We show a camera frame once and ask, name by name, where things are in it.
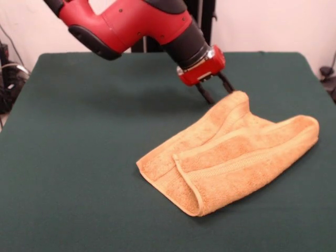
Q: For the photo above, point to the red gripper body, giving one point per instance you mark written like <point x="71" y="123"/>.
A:
<point x="204" y="71"/>

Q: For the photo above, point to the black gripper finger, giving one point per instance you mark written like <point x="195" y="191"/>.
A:
<point x="206" y="94"/>
<point x="227" y="84"/>

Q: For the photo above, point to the tan terry towel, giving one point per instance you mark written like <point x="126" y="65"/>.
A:
<point x="223" y="162"/>

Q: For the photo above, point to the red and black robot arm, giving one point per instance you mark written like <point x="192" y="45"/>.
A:
<point x="131" y="23"/>

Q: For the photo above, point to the tall black metal rack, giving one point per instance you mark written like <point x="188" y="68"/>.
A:
<point x="207" y="26"/>

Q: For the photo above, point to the dark green table cloth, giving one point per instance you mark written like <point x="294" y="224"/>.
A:
<point x="78" y="183"/>

